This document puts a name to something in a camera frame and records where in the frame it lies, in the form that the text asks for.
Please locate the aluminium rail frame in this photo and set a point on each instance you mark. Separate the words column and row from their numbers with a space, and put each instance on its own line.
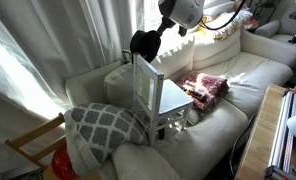
column 283, row 140

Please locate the black hat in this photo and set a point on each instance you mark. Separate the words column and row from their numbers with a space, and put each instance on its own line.
column 144, row 45

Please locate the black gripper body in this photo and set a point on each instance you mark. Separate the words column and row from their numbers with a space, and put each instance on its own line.
column 166, row 26

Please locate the white sheer curtain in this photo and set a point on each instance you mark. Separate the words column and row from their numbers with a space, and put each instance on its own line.
column 54, row 33

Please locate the light wooden table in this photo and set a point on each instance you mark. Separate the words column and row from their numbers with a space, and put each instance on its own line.
column 258, row 143

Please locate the black orange bottle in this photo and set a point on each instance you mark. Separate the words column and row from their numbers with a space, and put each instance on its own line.
column 198, row 95

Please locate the grey bag behind sofa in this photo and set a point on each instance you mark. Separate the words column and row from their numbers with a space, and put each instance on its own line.
column 125, row 57

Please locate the small white wooden chair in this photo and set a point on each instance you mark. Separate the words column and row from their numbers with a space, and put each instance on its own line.
column 174, row 98

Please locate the clear plastic bottle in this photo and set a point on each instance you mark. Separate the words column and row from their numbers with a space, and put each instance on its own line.
column 189, row 86

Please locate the red white patterned cloth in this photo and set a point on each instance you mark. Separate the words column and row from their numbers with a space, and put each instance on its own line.
column 214, row 85

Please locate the floral yellow pillow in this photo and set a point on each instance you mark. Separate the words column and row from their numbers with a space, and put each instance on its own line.
column 231, row 23

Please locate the cream fabric sofa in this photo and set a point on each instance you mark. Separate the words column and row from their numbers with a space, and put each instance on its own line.
column 204, row 143

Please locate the large cream back cushion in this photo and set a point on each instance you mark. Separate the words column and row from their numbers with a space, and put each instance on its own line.
column 178, row 56

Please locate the light wooden folding chair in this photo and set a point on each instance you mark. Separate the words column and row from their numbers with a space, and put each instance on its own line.
column 31, row 135

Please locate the grey white patterned pillow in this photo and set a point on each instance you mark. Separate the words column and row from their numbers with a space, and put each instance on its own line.
column 98, row 130

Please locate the red ball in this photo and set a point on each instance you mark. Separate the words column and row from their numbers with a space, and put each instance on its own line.
column 61, row 163

